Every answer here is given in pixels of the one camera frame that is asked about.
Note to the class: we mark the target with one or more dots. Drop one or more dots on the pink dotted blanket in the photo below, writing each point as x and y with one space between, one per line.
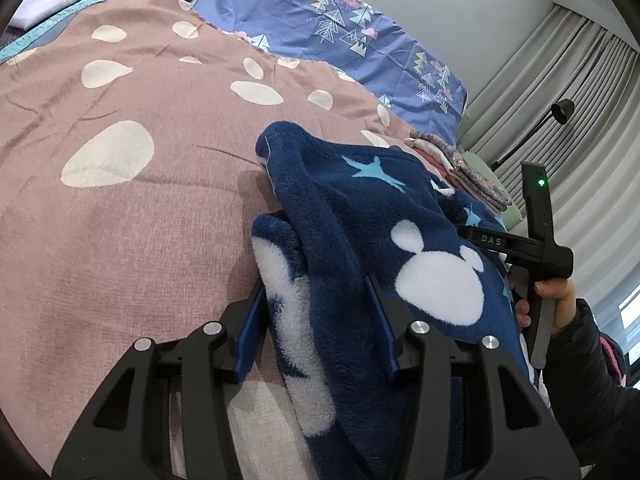
150 210

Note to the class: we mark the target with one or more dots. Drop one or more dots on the stack of folded floral clothes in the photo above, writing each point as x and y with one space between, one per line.
465 170

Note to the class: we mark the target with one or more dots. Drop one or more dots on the blue tree-print pillow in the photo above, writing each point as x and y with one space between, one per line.
310 20

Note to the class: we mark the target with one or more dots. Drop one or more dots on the navy fleece pajama top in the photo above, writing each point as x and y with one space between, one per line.
360 220

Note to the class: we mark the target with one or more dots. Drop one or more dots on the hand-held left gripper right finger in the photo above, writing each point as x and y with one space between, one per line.
381 322

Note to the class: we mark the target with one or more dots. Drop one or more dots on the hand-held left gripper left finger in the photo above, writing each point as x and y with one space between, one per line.
250 332

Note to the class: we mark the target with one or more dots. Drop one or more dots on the grey pleated curtain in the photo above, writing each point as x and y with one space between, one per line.
590 135

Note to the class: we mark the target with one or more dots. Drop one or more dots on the person's right forearm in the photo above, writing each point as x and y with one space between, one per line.
595 400

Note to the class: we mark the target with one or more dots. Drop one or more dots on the black floor lamp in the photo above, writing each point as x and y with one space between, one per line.
562 110

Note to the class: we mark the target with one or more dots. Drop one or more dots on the person's right hand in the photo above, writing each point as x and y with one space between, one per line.
561 300

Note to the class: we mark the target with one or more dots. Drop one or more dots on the green pillow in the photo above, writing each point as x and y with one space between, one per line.
515 215

